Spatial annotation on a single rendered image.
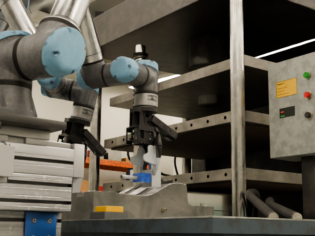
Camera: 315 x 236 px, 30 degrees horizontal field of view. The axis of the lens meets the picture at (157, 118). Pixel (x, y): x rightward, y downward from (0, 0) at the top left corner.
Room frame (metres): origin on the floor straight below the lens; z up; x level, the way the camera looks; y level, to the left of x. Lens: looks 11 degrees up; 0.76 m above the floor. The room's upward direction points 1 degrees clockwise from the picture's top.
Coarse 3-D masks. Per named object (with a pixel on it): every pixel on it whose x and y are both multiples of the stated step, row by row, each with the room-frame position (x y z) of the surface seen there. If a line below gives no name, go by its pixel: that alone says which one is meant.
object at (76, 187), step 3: (78, 180) 1.98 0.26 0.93; (81, 180) 1.99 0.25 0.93; (75, 183) 1.98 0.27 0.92; (78, 183) 1.98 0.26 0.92; (81, 183) 1.99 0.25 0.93; (75, 186) 1.98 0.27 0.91; (78, 186) 1.99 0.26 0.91; (75, 189) 1.98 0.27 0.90; (78, 189) 1.99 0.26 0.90; (72, 192) 1.98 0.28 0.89
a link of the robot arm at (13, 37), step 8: (0, 32) 1.44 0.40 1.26; (8, 32) 1.43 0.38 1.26; (16, 32) 1.43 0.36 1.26; (24, 32) 1.45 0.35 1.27; (0, 40) 1.43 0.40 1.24; (8, 40) 1.43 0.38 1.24; (16, 40) 1.42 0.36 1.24; (0, 48) 1.43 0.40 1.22; (8, 48) 1.42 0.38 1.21; (16, 48) 1.40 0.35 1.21; (0, 56) 1.43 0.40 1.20; (8, 56) 1.41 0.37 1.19; (16, 56) 1.40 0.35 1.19; (0, 64) 1.43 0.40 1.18; (8, 64) 1.42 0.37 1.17; (16, 64) 1.41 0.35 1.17; (0, 72) 1.43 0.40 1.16; (8, 72) 1.43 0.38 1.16; (16, 72) 1.43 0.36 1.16; (16, 80) 1.44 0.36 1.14; (24, 80) 1.45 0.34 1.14; (32, 80) 1.46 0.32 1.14
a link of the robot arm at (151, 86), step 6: (144, 60) 1.79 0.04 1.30; (150, 60) 1.80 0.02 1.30; (150, 66) 1.79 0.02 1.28; (156, 66) 1.81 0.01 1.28; (150, 72) 1.78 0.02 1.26; (156, 72) 1.80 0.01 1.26; (150, 78) 1.78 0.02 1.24; (156, 78) 1.80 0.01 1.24; (150, 84) 1.79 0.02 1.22; (156, 84) 1.81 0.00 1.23; (138, 90) 1.80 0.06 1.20; (144, 90) 1.79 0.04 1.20; (150, 90) 1.79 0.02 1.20; (156, 90) 1.81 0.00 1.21
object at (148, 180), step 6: (138, 174) 1.80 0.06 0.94; (144, 174) 1.80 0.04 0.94; (150, 174) 1.81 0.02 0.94; (156, 174) 1.82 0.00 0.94; (138, 180) 1.80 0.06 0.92; (144, 180) 1.80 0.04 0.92; (150, 180) 1.81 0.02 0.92; (156, 180) 1.82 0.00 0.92; (144, 186) 1.84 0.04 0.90; (150, 186) 1.81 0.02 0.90; (156, 186) 1.82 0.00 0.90
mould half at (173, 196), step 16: (96, 192) 1.84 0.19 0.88; (112, 192) 1.87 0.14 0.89; (160, 192) 1.99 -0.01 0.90; (176, 192) 2.03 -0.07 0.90; (80, 208) 1.90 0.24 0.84; (128, 208) 1.91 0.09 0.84; (144, 208) 1.95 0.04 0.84; (160, 208) 1.99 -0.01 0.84; (176, 208) 2.03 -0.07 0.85; (192, 208) 2.07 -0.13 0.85; (208, 208) 2.12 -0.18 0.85
